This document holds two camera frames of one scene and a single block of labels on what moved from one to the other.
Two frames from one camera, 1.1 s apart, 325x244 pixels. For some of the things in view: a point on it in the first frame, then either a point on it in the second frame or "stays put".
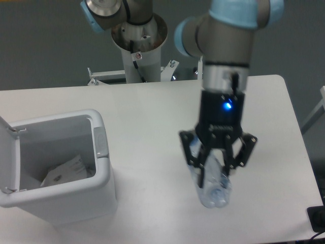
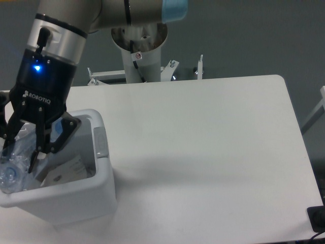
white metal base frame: x=166 y=72 stays put
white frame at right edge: x=320 y=111 stays put
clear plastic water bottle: x=216 y=187 -> x=14 y=176
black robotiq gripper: x=221 y=117 -> x=43 y=84
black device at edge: x=316 y=214 stays put
